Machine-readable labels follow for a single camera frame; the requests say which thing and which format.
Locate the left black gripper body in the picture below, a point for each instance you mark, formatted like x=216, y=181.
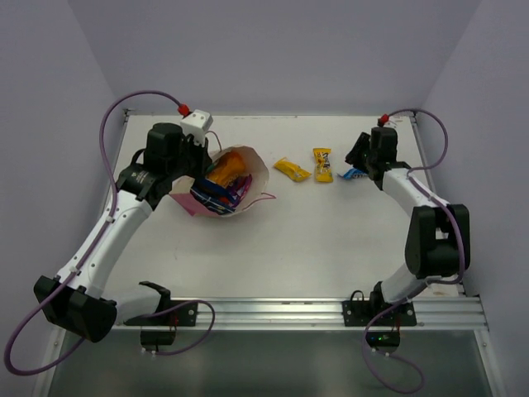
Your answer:
x=200, y=159

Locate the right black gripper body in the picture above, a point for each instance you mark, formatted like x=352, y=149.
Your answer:
x=359, y=155

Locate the light blue white wrapper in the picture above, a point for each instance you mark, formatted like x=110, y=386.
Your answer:
x=352, y=174

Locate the pink beige paper bag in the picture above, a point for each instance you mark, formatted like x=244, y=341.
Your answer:
x=255, y=166

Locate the yellow candy bag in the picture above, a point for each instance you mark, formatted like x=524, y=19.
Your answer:
x=323, y=171

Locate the dark blue chip bag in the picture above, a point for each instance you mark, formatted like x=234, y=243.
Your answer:
x=213, y=197

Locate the yellow orange snack packet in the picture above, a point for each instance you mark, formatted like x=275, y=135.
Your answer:
x=295, y=172

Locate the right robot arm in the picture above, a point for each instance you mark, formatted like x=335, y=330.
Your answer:
x=437, y=250

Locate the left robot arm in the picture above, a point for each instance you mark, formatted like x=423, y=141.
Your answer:
x=73, y=299

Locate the purple snack packet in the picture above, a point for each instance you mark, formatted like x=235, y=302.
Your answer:
x=237, y=190

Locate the left black controller box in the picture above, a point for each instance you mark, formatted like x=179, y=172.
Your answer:
x=154, y=339

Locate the black controller box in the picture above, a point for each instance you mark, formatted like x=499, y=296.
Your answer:
x=383, y=339
x=154, y=339

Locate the right black controller box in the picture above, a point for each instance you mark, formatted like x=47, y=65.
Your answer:
x=383, y=339

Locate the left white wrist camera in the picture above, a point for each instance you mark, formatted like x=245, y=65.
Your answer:
x=197, y=122

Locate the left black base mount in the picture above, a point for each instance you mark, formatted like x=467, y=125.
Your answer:
x=181, y=314

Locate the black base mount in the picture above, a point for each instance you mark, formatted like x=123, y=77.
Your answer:
x=358, y=311
x=181, y=314

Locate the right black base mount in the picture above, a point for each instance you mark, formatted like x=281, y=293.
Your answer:
x=358, y=311

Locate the aluminium front rail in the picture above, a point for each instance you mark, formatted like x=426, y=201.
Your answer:
x=273, y=312

